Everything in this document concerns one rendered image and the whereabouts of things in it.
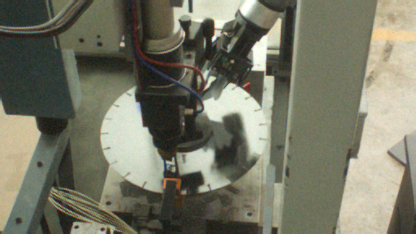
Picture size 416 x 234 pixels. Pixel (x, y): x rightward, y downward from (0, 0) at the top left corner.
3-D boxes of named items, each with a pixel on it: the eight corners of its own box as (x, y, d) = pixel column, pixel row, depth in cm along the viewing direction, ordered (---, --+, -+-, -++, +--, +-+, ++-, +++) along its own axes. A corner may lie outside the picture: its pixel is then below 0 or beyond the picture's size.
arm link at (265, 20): (248, -17, 128) (285, 3, 131) (236, 2, 130) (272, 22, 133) (249, -2, 122) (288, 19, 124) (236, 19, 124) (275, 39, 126)
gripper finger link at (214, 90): (197, 113, 134) (221, 76, 130) (198, 97, 139) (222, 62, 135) (211, 119, 135) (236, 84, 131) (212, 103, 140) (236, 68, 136)
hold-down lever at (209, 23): (179, 13, 110) (175, 20, 108) (217, 13, 109) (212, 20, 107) (186, 56, 114) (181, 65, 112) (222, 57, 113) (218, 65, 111)
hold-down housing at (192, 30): (180, 97, 124) (176, 5, 111) (206, 101, 124) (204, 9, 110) (171, 118, 120) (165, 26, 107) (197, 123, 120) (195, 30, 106)
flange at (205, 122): (219, 140, 134) (219, 132, 132) (165, 156, 130) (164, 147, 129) (200, 103, 141) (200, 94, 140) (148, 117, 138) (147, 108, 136)
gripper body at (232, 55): (203, 72, 128) (236, 20, 122) (205, 50, 135) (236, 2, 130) (239, 90, 130) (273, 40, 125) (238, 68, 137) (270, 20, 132)
